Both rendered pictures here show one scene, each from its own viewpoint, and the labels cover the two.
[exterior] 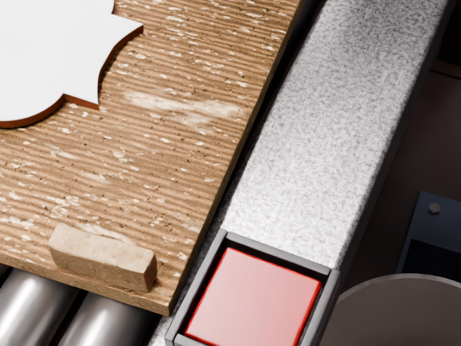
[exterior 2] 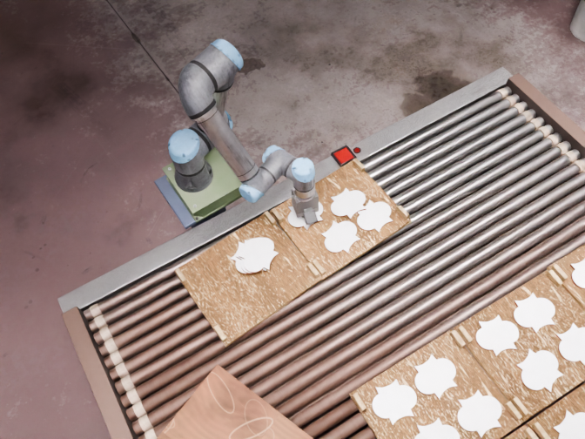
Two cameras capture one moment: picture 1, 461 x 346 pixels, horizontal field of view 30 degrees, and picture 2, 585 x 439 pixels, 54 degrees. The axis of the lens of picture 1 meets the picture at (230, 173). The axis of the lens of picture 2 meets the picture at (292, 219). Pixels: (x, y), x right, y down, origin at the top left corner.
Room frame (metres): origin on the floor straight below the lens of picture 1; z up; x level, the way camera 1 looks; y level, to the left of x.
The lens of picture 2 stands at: (1.42, 0.65, 2.80)
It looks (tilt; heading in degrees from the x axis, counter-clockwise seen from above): 60 degrees down; 218
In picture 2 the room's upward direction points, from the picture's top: 5 degrees counter-clockwise
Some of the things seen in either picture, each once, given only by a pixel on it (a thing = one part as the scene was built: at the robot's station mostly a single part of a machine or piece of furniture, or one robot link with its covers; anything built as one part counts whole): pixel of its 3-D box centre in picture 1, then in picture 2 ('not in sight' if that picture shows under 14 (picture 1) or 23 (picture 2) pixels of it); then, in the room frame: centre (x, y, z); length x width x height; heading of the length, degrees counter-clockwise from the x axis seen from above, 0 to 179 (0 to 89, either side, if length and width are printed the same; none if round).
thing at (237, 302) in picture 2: not in sight; (247, 275); (0.85, -0.03, 0.93); 0.41 x 0.35 x 0.02; 159
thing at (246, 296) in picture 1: (254, 311); (343, 156); (0.21, -0.01, 0.92); 0.06 x 0.06 x 0.01; 64
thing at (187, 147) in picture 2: not in sight; (187, 150); (0.61, -0.45, 1.11); 0.13 x 0.12 x 0.14; 175
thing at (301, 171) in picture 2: not in sight; (302, 174); (0.53, 0.01, 1.20); 0.09 x 0.08 x 0.11; 85
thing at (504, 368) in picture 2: not in sight; (537, 340); (0.53, 0.92, 0.94); 0.41 x 0.35 x 0.04; 153
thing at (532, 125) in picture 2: not in sight; (345, 230); (0.49, 0.17, 0.90); 1.95 x 0.05 x 0.05; 154
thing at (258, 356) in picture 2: not in sight; (384, 281); (0.60, 0.39, 0.90); 1.95 x 0.05 x 0.05; 154
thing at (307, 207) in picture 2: not in sight; (305, 204); (0.54, 0.03, 1.04); 0.12 x 0.09 x 0.16; 52
